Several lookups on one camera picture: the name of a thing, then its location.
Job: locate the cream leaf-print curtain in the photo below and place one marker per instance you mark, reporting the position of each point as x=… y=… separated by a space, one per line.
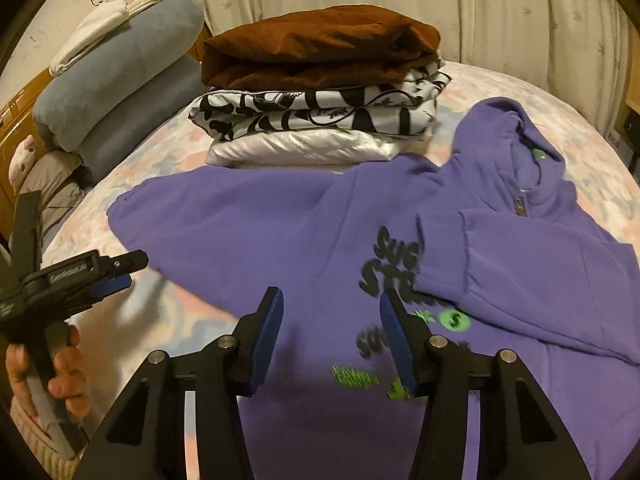
x=450 y=5

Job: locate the pink plush toy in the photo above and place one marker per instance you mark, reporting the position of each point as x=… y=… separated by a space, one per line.
x=22 y=162

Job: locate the purple printed hoodie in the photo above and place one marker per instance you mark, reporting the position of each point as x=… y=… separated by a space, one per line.
x=280 y=220

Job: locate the white rolled cloth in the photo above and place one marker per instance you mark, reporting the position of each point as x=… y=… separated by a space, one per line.
x=95 y=35

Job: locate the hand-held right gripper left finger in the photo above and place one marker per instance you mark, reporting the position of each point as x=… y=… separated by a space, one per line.
x=267 y=335

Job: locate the brown folded garment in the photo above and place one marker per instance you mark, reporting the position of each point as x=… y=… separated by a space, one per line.
x=320 y=45

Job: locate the black and white patterned garment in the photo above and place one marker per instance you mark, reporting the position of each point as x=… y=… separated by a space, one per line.
x=320 y=110

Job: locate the blue-grey pillow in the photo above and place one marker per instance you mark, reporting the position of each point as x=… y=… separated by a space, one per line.
x=115 y=65
x=130 y=130

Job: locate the white shiny folded garment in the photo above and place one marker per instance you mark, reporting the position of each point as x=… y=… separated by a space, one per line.
x=300 y=149

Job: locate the bed with pastel floral sheet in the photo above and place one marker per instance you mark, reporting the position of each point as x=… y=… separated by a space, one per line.
x=165 y=320

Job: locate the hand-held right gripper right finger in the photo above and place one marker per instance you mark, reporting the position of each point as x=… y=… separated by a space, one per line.
x=397 y=340

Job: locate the person's left hand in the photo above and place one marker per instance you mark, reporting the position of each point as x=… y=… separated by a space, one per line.
x=67 y=375

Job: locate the wooden headboard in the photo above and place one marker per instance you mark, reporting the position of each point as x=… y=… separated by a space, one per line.
x=15 y=125

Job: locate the person's left forearm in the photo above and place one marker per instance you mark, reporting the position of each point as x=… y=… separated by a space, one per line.
x=35 y=440

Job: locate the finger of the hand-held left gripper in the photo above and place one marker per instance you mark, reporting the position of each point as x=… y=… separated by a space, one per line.
x=114 y=286
x=122 y=261

